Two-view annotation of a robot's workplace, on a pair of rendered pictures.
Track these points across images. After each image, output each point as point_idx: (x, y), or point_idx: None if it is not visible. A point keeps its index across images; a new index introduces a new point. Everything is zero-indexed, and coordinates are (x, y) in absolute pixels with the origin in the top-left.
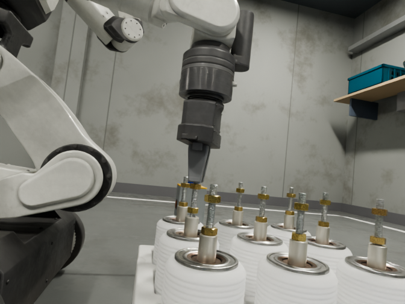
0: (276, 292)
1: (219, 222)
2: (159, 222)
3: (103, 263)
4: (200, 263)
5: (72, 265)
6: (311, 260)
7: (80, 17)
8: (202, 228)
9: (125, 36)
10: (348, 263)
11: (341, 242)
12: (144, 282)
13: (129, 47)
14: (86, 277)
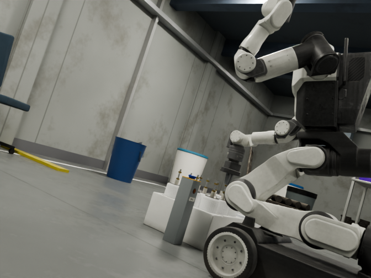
0: None
1: (199, 192)
2: (219, 201)
3: (173, 265)
4: None
5: (199, 275)
6: (210, 193)
7: (284, 72)
8: None
9: (248, 79)
10: (201, 191)
11: None
12: (229, 216)
13: (237, 71)
14: (198, 266)
